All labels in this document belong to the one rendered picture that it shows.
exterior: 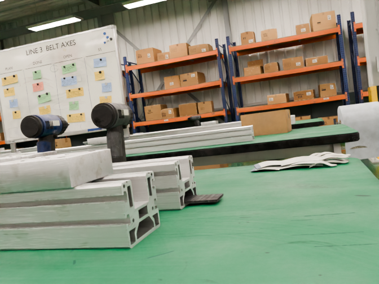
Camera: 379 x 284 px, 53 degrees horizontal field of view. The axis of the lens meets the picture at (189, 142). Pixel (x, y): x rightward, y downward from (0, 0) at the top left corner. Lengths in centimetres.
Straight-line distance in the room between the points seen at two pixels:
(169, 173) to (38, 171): 23
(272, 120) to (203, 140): 57
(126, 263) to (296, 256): 19
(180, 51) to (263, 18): 253
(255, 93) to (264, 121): 855
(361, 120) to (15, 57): 360
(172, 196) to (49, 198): 22
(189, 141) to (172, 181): 155
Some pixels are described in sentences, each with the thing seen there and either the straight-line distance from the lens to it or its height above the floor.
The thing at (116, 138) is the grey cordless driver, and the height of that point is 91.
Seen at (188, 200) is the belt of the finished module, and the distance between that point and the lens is 70.
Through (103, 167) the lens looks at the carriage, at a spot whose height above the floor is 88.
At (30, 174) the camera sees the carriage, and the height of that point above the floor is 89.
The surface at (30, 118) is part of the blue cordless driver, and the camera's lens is 102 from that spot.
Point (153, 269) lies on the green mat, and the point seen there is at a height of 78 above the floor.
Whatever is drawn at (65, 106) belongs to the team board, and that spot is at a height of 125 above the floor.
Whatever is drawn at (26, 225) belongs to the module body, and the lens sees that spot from 61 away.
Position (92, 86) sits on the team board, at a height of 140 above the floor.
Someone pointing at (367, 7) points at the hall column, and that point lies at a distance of 640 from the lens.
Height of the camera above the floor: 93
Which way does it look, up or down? 3 degrees down
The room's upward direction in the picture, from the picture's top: 7 degrees counter-clockwise
